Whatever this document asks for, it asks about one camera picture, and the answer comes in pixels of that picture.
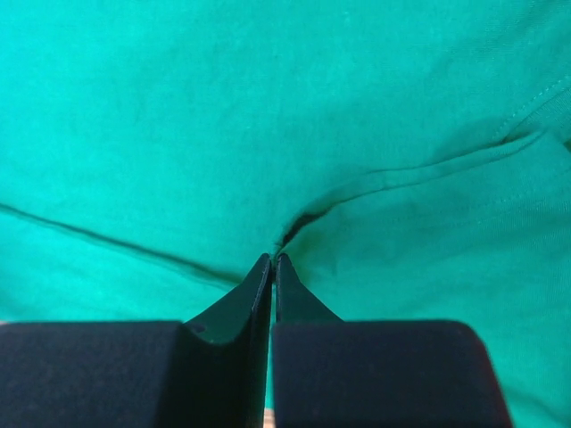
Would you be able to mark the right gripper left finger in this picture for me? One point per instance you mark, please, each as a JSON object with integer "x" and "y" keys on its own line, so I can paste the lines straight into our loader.
{"x": 207, "y": 372}

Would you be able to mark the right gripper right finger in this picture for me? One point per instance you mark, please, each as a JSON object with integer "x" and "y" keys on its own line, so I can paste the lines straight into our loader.
{"x": 328, "y": 372}

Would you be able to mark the green t shirt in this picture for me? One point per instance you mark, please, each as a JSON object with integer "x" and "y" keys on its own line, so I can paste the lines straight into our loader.
{"x": 412, "y": 158}

